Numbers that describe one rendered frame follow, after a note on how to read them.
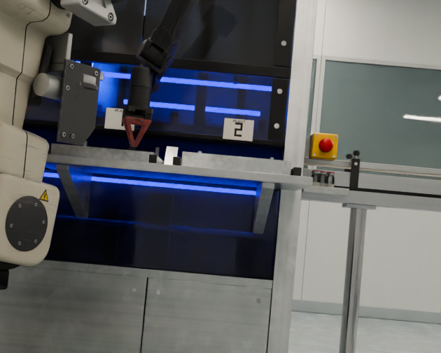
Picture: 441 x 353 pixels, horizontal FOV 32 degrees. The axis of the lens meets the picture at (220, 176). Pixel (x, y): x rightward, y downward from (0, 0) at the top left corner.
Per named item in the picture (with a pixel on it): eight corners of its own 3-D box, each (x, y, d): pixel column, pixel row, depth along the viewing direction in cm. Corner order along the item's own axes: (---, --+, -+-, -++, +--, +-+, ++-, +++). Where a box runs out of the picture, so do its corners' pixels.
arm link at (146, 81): (129, 61, 200) (151, 64, 199) (136, 66, 207) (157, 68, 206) (126, 89, 200) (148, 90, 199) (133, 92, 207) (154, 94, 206)
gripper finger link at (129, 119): (144, 148, 206) (148, 113, 207) (148, 148, 199) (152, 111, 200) (118, 146, 205) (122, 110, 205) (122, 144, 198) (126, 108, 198)
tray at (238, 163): (189, 174, 219) (190, 161, 219) (281, 181, 219) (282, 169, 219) (180, 166, 185) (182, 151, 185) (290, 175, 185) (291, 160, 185)
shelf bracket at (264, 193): (252, 232, 222) (256, 187, 222) (262, 233, 222) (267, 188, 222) (257, 236, 188) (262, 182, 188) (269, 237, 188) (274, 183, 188)
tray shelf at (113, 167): (57, 170, 231) (58, 164, 231) (293, 191, 230) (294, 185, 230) (15, 159, 183) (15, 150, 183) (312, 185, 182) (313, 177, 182)
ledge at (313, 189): (298, 192, 236) (299, 186, 236) (341, 196, 236) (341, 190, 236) (303, 191, 222) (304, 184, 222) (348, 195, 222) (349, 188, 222)
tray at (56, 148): (75, 165, 231) (76, 153, 231) (162, 173, 231) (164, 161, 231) (50, 157, 197) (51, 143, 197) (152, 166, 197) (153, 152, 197)
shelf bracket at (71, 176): (77, 217, 222) (81, 171, 223) (87, 218, 222) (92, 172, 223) (50, 217, 188) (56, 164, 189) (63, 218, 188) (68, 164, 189)
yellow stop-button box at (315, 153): (309, 159, 229) (310, 134, 230) (332, 161, 229) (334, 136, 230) (311, 157, 222) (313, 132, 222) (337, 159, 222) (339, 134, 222)
